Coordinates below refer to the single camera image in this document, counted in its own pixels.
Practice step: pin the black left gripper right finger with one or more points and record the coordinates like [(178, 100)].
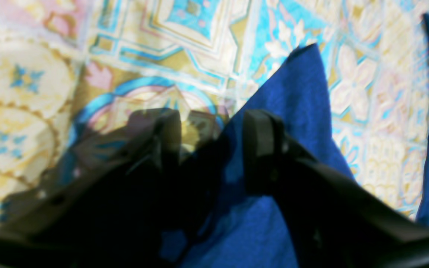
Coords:
[(332, 221)]

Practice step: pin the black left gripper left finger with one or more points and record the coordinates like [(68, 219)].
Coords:
[(107, 218)]

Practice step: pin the blue long-sleeve shirt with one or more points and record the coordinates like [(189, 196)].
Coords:
[(226, 227)]

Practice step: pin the patterned tablecloth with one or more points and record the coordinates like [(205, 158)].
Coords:
[(71, 72)]

